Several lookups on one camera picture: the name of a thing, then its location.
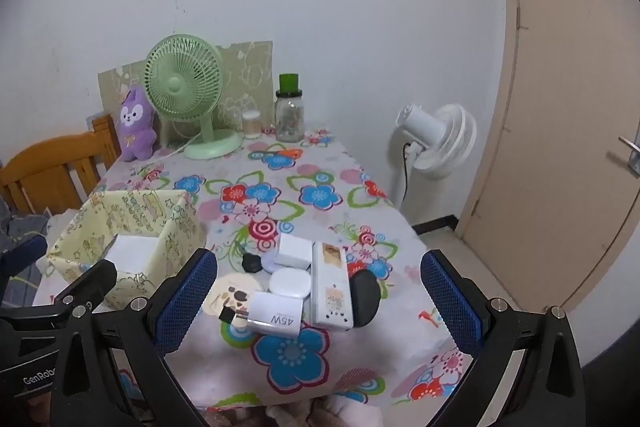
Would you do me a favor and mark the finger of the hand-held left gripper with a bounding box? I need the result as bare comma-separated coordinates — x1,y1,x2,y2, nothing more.
0,234,48,293
50,259,118,314

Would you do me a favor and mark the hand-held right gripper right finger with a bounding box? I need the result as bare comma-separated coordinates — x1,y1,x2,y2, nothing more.
420,249,586,427

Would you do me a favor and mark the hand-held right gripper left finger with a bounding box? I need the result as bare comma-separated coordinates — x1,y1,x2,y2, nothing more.
50,248,221,427

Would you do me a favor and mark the round tin with hedgehog print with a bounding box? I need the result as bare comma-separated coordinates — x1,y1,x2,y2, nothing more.
205,273,265,318

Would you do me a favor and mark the yellow printed box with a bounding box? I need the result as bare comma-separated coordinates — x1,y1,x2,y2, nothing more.
46,189,207,310

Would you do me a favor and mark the small white charger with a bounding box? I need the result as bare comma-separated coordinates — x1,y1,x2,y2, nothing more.
220,291,306,339

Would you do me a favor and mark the white oval case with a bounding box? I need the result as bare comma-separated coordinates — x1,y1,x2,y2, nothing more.
269,267,311,298

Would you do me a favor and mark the large white charger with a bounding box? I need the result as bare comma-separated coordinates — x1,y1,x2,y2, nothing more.
272,232,315,269

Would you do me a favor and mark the blue plaid bedding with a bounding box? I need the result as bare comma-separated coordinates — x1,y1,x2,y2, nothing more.
0,197,51,308

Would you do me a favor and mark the black oval case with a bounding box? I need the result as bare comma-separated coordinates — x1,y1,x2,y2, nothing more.
347,268,383,328

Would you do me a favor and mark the wooden chair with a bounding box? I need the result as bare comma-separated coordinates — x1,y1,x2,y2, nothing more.
0,114,121,215

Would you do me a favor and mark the long white box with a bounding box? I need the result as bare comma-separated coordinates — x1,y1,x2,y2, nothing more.
306,241,355,332

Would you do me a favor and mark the purple plush toy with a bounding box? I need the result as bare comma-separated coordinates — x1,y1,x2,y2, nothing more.
117,86,158,162

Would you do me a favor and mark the white standing fan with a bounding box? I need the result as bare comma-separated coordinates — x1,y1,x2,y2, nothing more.
389,103,478,212

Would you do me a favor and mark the cotton swab container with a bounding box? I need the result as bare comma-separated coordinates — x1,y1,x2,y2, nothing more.
241,109,262,139

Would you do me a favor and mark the green desk fan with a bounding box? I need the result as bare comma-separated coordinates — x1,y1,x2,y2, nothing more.
144,34,242,159

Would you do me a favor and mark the glass jar with green lid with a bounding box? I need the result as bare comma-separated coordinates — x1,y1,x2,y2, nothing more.
275,73,306,142

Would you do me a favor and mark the beige door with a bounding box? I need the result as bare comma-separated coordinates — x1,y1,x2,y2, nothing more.
455,0,640,313

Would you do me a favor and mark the beige printed board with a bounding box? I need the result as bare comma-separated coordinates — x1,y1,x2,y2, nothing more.
97,41,275,142

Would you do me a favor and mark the black fan cable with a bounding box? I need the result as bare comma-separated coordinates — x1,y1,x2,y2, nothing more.
401,142,416,208

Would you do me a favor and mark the metal door handle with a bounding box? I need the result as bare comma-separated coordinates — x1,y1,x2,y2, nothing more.
618,136,640,180

